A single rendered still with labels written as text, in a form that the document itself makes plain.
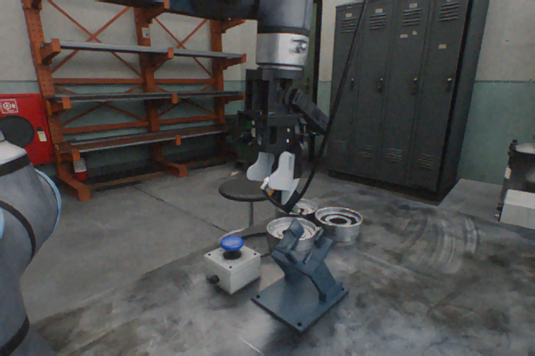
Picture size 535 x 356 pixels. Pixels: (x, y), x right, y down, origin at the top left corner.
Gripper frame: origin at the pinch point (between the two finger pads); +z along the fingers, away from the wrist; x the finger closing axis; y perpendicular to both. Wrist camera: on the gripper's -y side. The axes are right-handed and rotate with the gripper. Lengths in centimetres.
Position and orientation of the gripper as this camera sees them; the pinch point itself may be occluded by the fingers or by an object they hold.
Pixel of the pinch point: (279, 193)
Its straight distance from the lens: 54.6
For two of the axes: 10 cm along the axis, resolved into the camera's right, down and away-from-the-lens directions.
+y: -7.5, 1.6, -6.4
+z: -0.6, 9.5, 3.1
